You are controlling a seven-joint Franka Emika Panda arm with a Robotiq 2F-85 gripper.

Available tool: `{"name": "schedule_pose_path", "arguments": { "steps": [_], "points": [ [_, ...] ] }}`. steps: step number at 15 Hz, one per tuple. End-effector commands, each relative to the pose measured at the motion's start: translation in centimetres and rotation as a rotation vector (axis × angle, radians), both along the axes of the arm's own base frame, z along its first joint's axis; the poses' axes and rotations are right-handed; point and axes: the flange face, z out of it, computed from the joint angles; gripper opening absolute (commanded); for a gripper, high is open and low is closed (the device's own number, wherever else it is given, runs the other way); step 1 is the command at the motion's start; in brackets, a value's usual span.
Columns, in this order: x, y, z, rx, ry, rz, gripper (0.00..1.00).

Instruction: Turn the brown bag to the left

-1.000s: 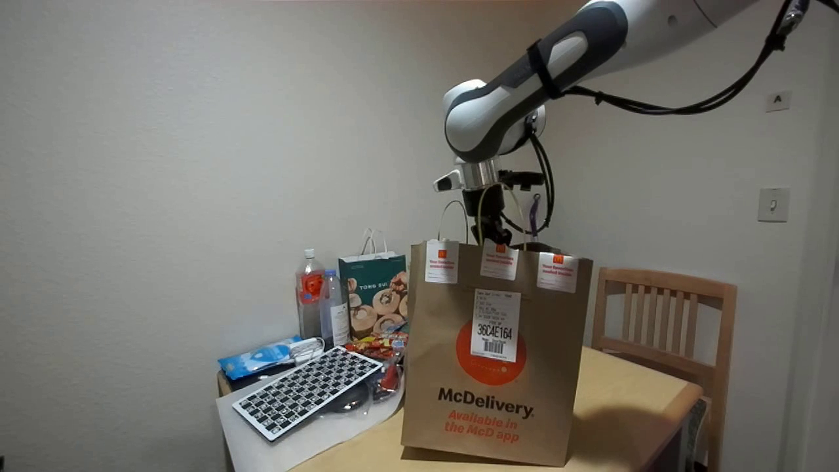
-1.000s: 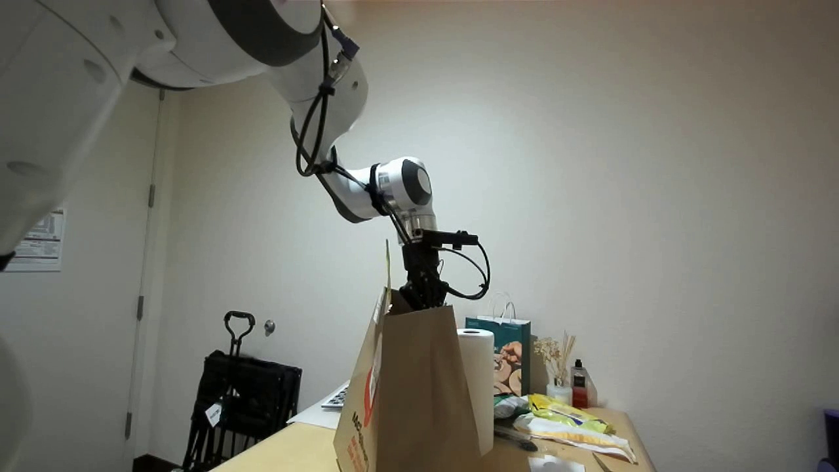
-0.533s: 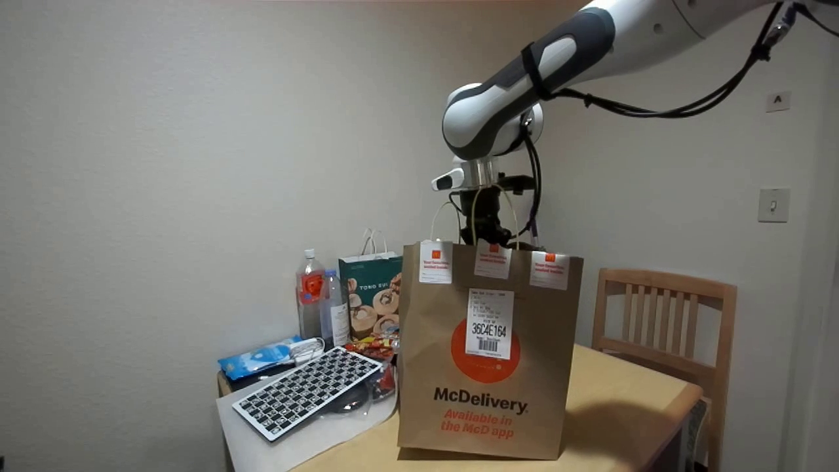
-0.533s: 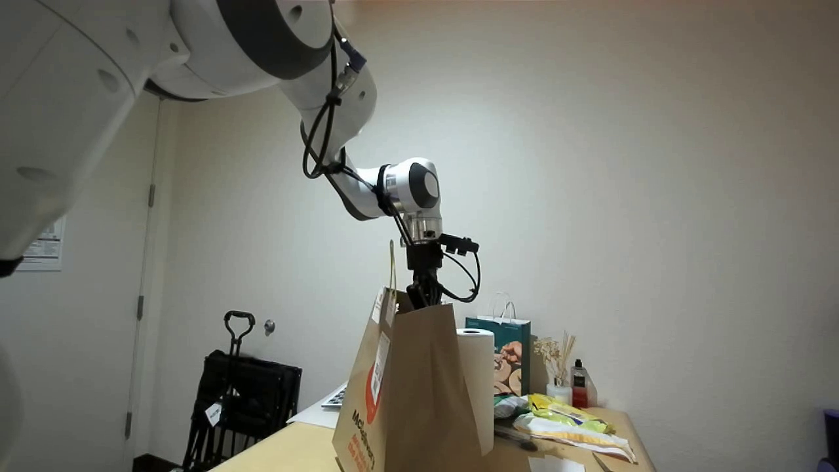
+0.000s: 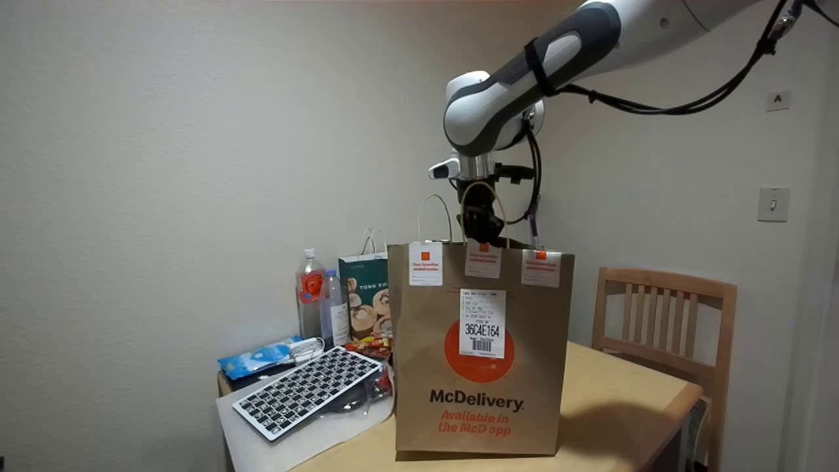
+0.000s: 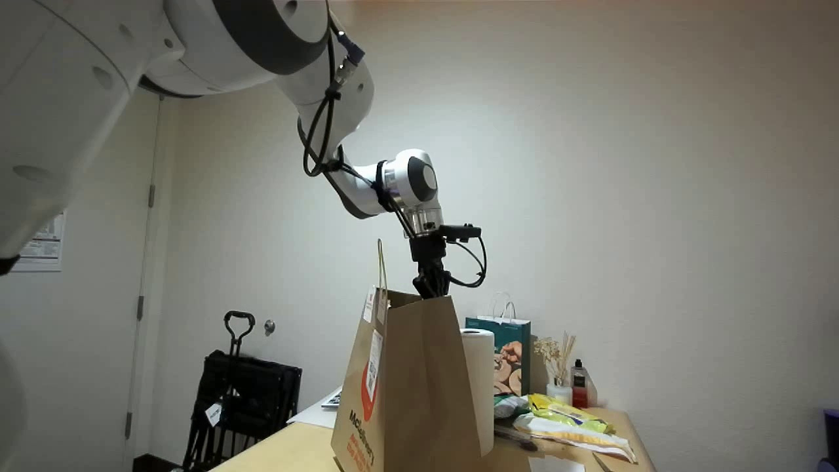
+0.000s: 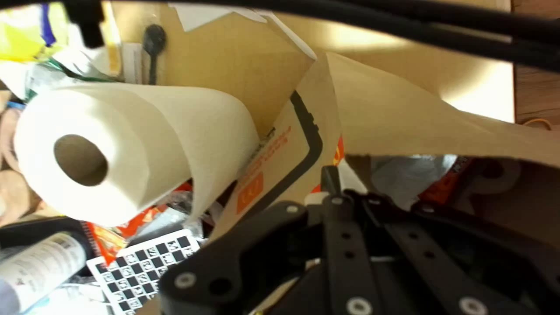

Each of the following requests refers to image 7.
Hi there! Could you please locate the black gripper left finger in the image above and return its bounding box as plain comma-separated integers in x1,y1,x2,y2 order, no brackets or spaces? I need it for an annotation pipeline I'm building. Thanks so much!
157,165,381,315

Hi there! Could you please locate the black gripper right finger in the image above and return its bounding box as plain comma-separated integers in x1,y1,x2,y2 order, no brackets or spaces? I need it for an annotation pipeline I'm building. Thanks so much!
348,195,560,315

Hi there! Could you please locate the brown paper delivery bag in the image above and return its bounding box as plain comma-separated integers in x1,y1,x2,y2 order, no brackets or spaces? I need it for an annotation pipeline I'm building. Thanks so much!
110,0,560,247

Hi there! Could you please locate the white paper napkin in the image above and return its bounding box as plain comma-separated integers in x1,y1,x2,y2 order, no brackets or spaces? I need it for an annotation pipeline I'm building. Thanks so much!
364,155,456,209

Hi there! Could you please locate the red snack packet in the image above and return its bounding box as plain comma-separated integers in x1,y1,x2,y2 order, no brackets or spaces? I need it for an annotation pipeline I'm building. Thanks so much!
84,181,194,265

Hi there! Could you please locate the white paper towel roll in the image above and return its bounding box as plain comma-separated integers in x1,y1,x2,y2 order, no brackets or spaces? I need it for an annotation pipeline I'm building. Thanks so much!
12,81,260,230

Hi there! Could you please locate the clear bottle white label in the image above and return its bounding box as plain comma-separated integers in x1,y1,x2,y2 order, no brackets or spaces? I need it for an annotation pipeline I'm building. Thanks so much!
0,230,89,315

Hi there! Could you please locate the black utensil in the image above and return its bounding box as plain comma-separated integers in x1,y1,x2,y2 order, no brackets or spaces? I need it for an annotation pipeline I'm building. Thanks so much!
141,23,168,86

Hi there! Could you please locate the yellow snack packet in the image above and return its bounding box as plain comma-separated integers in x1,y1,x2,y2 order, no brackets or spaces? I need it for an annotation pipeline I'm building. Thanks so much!
0,2,71,67

